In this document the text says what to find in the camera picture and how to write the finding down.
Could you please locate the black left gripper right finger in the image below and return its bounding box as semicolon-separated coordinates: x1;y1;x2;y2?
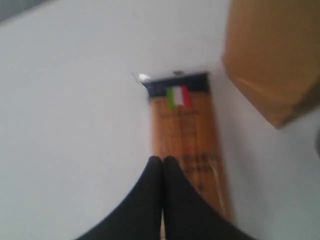
163;156;253;240

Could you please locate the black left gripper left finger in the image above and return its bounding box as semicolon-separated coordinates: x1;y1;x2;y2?
78;156;163;240

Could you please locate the spaghetti packet dark blue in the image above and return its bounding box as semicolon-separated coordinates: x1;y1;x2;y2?
133;71;233;222

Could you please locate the large brown paper bag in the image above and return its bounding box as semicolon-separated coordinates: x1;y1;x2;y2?
222;0;320;129

